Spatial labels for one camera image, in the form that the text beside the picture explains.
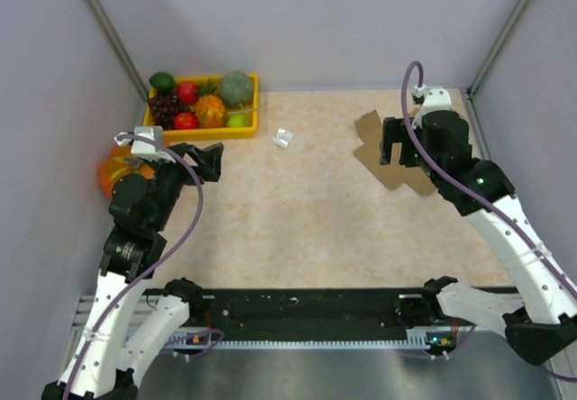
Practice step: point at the green lime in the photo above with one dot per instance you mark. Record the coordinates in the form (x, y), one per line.
(162, 82)

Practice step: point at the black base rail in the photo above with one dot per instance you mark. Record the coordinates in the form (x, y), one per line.
(316, 314)

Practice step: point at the aluminium frame post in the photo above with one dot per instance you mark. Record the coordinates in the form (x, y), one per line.
(114, 41)
(504, 37)

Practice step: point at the red apple back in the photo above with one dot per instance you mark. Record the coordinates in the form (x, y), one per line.
(187, 92)

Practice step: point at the left aluminium frame post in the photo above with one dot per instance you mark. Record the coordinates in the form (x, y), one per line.
(114, 41)

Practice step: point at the red apple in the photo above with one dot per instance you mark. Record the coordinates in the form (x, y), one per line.
(185, 121)
(187, 92)

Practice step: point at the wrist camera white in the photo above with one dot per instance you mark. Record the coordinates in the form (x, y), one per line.
(146, 144)
(430, 99)

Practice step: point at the green round melon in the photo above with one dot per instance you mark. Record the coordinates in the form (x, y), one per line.
(236, 88)

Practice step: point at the red apple front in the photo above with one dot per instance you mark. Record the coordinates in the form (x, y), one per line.
(185, 121)

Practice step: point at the small orange pineapple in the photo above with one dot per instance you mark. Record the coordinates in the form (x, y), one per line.
(210, 109)

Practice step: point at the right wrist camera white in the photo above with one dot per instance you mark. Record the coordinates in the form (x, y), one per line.
(430, 99)

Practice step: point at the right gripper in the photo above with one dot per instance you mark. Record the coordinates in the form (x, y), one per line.
(394, 131)

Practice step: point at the orange plastic pumpkin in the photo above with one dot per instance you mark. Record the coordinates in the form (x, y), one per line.
(125, 171)

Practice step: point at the brown cardboard box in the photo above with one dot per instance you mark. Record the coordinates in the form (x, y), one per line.
(394, 175)

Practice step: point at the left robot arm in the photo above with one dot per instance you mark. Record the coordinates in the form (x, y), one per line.
(110, 361)

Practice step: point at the small white plastic bag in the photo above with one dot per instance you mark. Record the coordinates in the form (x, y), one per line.
(282, 138)

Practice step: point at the light green apple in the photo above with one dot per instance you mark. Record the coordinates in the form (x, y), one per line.
(237, 121)

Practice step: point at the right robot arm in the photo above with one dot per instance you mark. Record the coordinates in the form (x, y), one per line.
(539, 319)

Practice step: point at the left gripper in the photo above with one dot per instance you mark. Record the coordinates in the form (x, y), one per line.
(208, 159)

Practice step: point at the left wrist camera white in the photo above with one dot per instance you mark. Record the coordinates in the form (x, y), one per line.
(146, 144)

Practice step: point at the right aluminium frame post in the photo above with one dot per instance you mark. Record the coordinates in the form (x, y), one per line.
(504, 37)

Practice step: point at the dark purple grapes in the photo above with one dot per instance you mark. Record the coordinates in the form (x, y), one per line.
(164, 108)

